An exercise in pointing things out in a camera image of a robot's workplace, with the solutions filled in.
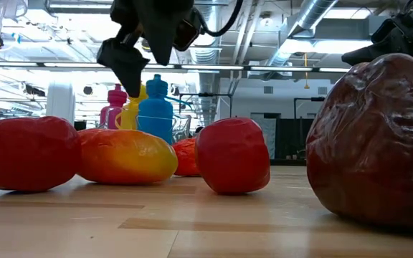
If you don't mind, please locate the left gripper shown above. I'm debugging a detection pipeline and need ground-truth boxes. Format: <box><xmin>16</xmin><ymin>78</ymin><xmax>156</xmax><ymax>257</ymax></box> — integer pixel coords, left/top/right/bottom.
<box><xmin>97</xmin><ymin>0</ymin><xmax>193</xmax><ymax>97</ymax></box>

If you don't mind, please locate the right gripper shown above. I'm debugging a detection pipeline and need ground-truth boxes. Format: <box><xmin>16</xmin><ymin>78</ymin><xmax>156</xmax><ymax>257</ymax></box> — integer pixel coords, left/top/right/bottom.
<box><xmin>341</xmin><ymin>0</ymin><xmax>413</xmax><ymax>67</ymax></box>

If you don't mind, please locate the pink squeeze bottle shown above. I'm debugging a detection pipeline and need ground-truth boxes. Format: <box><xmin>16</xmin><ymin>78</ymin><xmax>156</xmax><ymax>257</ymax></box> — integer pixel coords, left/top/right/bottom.
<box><xmin>99</xmin><ymin>83</ymin><xmax>128</xmax><ymax>130</ymax></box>

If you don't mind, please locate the blue squeeze bottle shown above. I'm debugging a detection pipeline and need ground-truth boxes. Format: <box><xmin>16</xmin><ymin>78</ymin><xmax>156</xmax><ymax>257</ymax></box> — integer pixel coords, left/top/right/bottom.
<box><xmin>136</xmin><ymin>74</ymin><xmax>193</xmax><ymax>145</ymax></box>

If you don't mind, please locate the yellow squeeze bottle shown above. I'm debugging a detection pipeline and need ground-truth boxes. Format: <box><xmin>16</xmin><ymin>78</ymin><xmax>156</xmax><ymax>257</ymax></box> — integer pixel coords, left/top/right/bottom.
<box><xmin>115</xmin><ymin>84</ymin><xmax>149</xmax><ymax>131</ymax></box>

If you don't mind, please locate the dark red glossy apple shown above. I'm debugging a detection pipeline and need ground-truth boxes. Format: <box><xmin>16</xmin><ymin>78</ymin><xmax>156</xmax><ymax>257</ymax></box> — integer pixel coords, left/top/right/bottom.
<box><xmin>305</xmin><ymin>52</ymin><xmax>413</xmax><ymax>234</ymax></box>

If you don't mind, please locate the red round fruit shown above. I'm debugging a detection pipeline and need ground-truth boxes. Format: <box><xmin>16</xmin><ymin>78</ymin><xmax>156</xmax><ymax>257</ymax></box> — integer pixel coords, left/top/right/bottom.
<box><xmin>0</xmin><ymin>115</ymin><xmax>82</xmax><ymax>193</ymax></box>
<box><xmin>194</xmin><ymin>117</ymin><xmax>272</xmax><ymax>196</ymax></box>

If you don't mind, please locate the ceiling light bar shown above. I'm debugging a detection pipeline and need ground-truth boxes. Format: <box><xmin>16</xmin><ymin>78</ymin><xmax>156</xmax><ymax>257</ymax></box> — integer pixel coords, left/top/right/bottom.
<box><xmin>0</xmin><ymin>61</ymin><xmax>351</xmax><ymax>74</ymax></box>

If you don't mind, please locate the black metal stand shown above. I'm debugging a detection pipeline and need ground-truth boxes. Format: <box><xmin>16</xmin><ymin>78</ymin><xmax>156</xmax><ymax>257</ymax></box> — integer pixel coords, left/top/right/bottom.
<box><xmin>293</xmin><ymin>96</ymin><xmax>326</xmax><ymax>132</ymax></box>

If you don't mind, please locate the white round pillar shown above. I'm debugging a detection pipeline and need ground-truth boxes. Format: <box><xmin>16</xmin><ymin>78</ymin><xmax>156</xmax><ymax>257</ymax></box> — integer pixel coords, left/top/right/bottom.
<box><xmin>45</xmin><ymin>81</ymin><xmax>76</xmax><ymax>125</ymax></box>

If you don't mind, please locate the red yellow mango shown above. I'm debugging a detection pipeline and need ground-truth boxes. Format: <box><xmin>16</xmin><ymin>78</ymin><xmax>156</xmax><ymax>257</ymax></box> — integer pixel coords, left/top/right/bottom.
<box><xmin>77</xmin><ymin>128</ymin><xmax>179</xmax><ymax>186</ymax></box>

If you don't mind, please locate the red orange mango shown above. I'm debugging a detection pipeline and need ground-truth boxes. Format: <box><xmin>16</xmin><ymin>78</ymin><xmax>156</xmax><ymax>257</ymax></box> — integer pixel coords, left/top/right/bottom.
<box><xmin>172</xmin><ymin>138</ymin><xmax>201</xmax><ymax>177</ymax></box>

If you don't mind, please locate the black partition panel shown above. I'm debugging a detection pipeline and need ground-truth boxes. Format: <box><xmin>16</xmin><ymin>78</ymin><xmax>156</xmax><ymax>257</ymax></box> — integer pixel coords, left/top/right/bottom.
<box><xmin>276</xmin><ymin>118</ymin><xmax>315</xmax><ymax>166</ymax></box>

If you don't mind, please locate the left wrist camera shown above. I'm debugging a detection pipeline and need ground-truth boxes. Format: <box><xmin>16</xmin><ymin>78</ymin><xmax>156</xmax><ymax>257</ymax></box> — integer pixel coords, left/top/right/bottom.
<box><xmin>173</xmin><ymin>9</ymin><xmax>203</xmax><ymax>52</ymax></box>

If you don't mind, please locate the silver ventilation duct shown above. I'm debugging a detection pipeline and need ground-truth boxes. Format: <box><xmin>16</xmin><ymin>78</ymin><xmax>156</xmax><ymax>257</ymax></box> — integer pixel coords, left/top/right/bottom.
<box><xmin>188</xmin><ymin>35</ymin><xmax>225</xmax><ymax>126</ymax></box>

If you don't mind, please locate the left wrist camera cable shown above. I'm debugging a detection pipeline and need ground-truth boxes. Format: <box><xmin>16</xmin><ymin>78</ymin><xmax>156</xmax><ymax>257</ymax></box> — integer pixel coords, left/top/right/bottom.
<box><xmin>194</xmin><ymin>0</ymin><xmax>245</xmax><ymax>38</ymax></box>

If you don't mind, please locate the yellow hanging cord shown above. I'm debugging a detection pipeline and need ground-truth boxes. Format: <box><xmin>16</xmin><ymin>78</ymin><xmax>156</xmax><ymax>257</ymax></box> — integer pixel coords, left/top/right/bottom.
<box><xmin>303</xmin><ymin>52</ymin><xmax>310</xmax><ymax>90</ymax></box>

